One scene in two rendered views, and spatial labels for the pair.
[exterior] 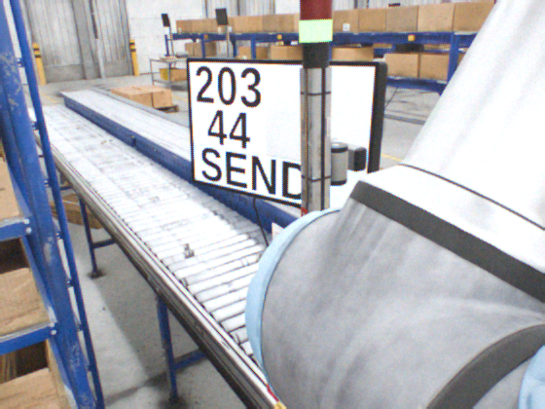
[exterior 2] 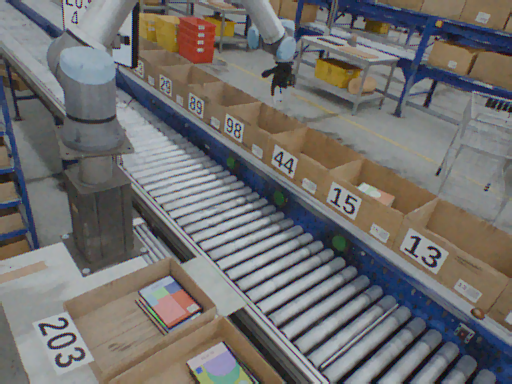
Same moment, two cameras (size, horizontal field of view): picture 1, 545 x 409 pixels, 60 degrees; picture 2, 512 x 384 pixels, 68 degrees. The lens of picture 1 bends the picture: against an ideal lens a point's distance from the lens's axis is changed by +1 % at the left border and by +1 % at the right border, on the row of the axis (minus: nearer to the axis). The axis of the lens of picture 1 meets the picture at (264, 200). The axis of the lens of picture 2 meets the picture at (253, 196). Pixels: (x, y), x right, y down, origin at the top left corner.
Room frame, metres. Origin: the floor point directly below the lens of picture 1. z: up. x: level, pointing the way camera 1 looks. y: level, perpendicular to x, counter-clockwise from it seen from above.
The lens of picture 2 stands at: (-1.11, -0.43, 1.83)
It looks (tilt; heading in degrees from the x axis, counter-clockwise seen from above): 33 degrees down; 346
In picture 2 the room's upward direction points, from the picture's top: 10 degrees clockwise
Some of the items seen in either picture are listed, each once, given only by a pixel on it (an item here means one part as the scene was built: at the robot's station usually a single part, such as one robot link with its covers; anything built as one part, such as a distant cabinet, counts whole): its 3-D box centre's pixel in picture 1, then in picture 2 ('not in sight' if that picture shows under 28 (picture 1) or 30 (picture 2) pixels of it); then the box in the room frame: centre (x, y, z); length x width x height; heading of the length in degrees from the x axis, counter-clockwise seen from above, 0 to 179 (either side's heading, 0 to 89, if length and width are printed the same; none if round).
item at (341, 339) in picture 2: not in sight; (354, 329); (-0.32, -1.08, 0.72); 0.52 x 0.05 x 0.05; 122
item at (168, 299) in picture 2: not in sight; (170, 300); (-0.22, -0.42, 0.79); 0.19 x 0.14 x 0.02; 35
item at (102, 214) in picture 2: not in sight; (101, 212); (0.10, -0.15, 0.91); 0.26 x 0.26 x 0.33; 31
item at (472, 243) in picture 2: not in sight; (459, 249); (-0.15, -1.51, 0.96); 0.39 x 0.29 x 0.17; 32
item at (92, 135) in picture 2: not in sight; (92, 124); (0.10, -0.15, 1.27); 0.19 x 0.19 x 0.10
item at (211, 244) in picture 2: not in sight; (243, 231); (0.24, -0.74, 0.72); 0.52 x 0.05 x 0.05; 122
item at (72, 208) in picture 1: (90, 206); (14, 75); (4.05, 1.62, 0.06); 0.69 x 0.47 x 0.13; 60
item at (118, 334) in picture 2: not in sight; (142, 314); (-0.29, -0.33, 0.80); 0.38 x 0.28 x 0.10; 123
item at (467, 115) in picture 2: not in sight; (483, 157); (1.63, -3.18, 0.52); 1.07 x 0.56 x 1.03; 144
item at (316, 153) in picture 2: not in sight; (313, 160); (0.51, -1.10, 0.96); 0.39 x 0.29 x 0.17; 32
